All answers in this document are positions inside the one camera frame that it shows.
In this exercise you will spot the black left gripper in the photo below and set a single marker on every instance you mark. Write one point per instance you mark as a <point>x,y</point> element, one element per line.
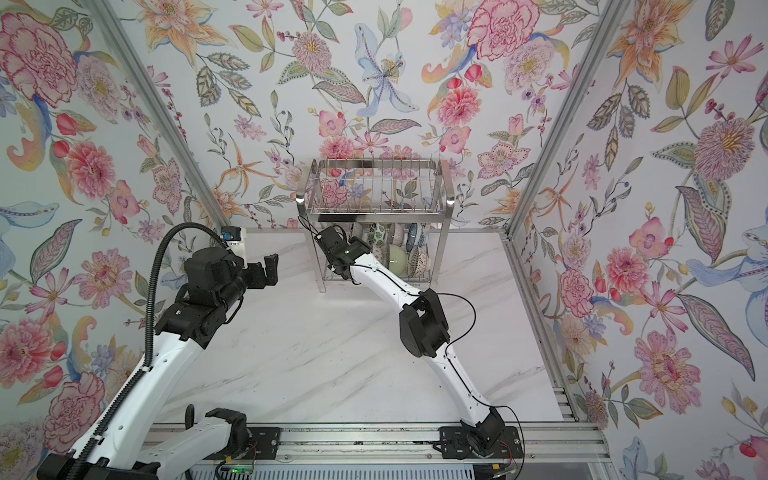
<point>259,279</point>

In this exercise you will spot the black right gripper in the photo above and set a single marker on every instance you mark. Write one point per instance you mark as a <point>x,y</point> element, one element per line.
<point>358,244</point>

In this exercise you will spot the green leaf pattern bowl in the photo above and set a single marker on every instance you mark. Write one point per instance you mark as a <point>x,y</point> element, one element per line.
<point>377,235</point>

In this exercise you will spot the light green bowl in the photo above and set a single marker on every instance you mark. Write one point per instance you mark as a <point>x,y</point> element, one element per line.
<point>398,260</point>

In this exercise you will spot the blue floral bowl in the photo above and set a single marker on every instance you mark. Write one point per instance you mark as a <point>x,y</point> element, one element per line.
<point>417,236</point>

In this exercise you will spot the brown white patterned bowl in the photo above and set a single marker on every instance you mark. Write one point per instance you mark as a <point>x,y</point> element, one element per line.
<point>419,262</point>

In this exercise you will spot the green white patterned bowl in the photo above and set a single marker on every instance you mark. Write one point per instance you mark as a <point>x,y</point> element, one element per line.
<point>381,254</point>

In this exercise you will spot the purple ribbed bowl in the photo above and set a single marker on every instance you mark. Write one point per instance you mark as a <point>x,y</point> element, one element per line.
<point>397,234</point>

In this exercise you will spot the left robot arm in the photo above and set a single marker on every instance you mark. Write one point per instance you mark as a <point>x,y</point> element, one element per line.
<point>113,447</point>

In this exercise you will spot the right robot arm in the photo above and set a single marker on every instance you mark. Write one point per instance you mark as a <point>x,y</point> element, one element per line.
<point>424,333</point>

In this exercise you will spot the steel two-tier dish rack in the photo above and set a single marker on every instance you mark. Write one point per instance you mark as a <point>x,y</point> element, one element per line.
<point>342,192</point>

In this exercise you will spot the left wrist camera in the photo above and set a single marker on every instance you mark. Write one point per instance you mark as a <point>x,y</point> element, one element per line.
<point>234,237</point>

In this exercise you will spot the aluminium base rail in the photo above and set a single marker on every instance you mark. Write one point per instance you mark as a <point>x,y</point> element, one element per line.
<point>422,443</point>

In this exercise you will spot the left aluminium corner post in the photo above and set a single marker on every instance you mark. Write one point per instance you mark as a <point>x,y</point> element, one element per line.
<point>106,20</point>

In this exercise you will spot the aluminium corner post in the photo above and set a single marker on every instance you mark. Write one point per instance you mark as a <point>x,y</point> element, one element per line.
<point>106,20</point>
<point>607,25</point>

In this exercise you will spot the right aluminium corner post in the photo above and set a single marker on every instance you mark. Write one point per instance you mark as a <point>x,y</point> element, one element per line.
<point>607,25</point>

